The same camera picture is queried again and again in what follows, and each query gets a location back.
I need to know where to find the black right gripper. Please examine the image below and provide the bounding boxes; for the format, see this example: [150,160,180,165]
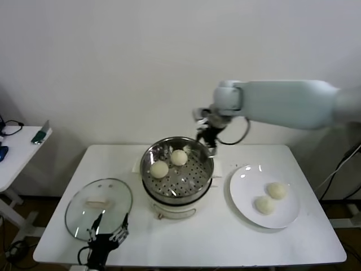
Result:
[196,121,227,158]

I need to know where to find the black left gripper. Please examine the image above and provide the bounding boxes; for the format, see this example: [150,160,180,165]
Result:
[86,213,130,268]

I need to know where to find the round glass pot lid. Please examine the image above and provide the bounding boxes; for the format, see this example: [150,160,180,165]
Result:
[64,178,133,242]

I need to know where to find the white steamed baozi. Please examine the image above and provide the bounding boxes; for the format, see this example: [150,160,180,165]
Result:
[170,149,188,167]
[266,182,288,200]
[254,196,276,216]
[149,160,170,180]

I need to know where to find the stainless steel steamer basket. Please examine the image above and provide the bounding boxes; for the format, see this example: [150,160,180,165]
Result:
[131,137,223,199]

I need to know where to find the white round plate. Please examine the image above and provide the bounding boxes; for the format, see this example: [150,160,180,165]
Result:
[228,165,301,230]

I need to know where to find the white side table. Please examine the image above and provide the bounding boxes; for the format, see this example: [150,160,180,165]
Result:
[0,125,54,237]

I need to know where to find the black power adapter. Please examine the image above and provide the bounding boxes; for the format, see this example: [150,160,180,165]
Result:
[343,142,361,161]

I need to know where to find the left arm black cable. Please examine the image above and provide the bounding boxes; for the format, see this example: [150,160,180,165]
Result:
[77,244,91,266]

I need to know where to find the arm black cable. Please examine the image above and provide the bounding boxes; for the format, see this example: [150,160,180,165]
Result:
[218,116,250,146]
[77,244,91,266]

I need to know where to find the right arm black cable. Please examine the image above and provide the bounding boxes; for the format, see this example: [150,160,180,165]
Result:
[218,116,250,146]

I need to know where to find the black floor cables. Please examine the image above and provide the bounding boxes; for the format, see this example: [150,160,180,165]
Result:
[5,239,32,269]

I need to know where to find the green handled tool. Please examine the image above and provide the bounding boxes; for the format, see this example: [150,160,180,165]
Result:
[30,120,51,146]

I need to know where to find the black hanging cable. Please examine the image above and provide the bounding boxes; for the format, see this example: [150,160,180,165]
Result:
[320,166,361,202]

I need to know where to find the white cable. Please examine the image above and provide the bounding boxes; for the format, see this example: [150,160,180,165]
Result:
[318,157,346,189]

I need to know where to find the thin black cable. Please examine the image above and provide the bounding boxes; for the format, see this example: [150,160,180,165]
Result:
[0,114,24,139]

